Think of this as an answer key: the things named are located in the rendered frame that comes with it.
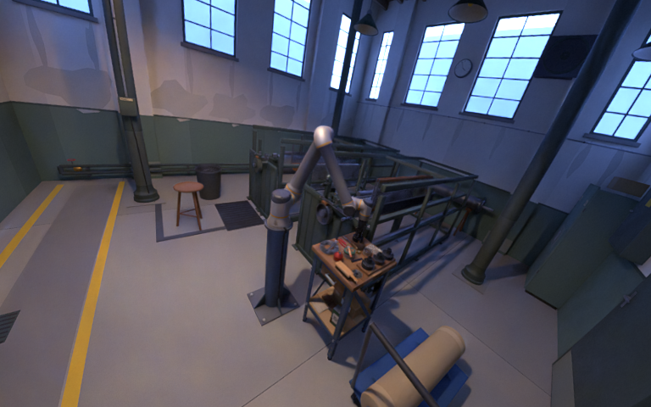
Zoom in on beige cloth roll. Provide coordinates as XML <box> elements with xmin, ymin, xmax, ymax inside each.
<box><xmin>359</xmin><ymin>325</ymin><xmax>467</xmax><ymax>407</ymax></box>

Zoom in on dark warp beam roller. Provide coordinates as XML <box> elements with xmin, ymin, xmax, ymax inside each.
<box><xmin>431</xmin><ymin>185</ymin><xmax>495</xmax><ymax>216</ymax></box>

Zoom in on wooden top work cart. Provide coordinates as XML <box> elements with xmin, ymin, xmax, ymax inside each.
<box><xmin>303</xmin><ymin>231</ymin><xmax>398</xmax><ymax>360</ymax></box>

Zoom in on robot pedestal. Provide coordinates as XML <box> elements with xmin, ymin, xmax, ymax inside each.
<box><xmin>248</xmin><ymin>227</ymin><xmax>301</xmax><ymax>326</ymax></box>

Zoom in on dark wall pipes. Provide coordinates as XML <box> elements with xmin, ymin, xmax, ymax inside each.
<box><xmin>57</xmin><ymin>161</ymin><xmax>251</xmax><ymax>181</ymax></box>

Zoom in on paned window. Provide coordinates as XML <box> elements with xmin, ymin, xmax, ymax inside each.
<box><xmin>402</xmin><ymin>21</ymin><xmax>466</xmax><ymax>111</ymax></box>
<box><xmin>267</xmin><ymin>0</ymin><xmax>313</xmax><ymax>82</ymax></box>
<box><xmin>367</xmin><ymin>31</ymin><xmax>395</xmax><ymax>102</ymax></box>
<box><xmin>583</xmin><ymin>29</ymin><xmax>651</xmax><ymax>148</ymax></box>
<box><xmin>329</xmin><ymin>13</ymin><xmax>362</xmax><ymax>96</ymax></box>
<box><xmin>12</xmin><ymin>0</ymin><xmax>99</xmax><ymax>24</ymax></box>
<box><xmin>460</xmin><ymin>10</ymin><xmax>563</xmax><ymax>122</ymax></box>
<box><xmin>181</xmin><ymin>0</ymin><xmax>240</xmax><ymax>62</ymax></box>

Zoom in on green metal cabinet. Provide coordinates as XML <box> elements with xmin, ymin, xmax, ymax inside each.
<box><xmin>525</xmin><ymin>176</ymin><xmax>651</xmax><ymax>309</ymax></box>
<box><xmin>550</xmin><ymin>274</ymin><xmax>651</xmax><ymax>407</ymax></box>

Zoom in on dark floor mat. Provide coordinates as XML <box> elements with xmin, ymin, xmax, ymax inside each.
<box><xmin>214</xmin><ymin>199</ymin><xmax>265</xmax><ymax>232</ymax></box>

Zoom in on green loom frame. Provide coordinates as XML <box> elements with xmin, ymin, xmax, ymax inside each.
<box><xmin>293</xmin><ymin>156</ymin><xmax>495</xmax><ymax>270</ymax></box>
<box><xmin>248</xmin><ymin>125</ymin><xmax>401</xmax><ymax>220</ymax></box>

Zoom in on dark wall panel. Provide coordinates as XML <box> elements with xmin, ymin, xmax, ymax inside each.
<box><xmin>532</xmin><ymin>34</ymin><xmax>599</xmax><ymax>81</ymax></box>

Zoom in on dark floor grate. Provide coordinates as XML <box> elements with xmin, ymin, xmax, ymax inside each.
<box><xmin>0</xmin><ymin>309</ymin><xmax>21</xmax><ymax>345</ymax></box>

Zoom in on dark iron column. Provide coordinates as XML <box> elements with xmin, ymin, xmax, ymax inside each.
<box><xmin>461</xmin><ymin>0</ymin><xmax>643</xmax><ymax>287</ymax></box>
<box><xmin>101</xmin><ymin>0</ymin><xmax>160</xmax><ymax>204</ymax></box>

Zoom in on blue trolley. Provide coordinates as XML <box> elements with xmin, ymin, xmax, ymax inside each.
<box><xmin>349</xmin><ymin>322</ymin><xmax>470</xmax><ymax>407</ymax></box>

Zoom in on beige box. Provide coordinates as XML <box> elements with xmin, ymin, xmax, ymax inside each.
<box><xmin>309</xmin><ymin>284</ymin><xmax>353</xmax><ymax>332</ymax></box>

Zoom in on brown weight tray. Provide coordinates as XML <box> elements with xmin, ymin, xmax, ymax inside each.
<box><xmin>357</xmin><ymin>250</ymin><xmax>398</xmax><ymax>277</ymax></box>

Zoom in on round wooden stool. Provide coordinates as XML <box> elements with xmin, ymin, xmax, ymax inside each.
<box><xmin>172</xmin><ymin>181</ymin><xmax>205</xmax><ymax>231</ymax></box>

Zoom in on dark round bin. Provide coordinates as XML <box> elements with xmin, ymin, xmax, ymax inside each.
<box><xmin>195</xmin><ymin>164</ymin><xmax>223</xmax><ymax>201</ymax></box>

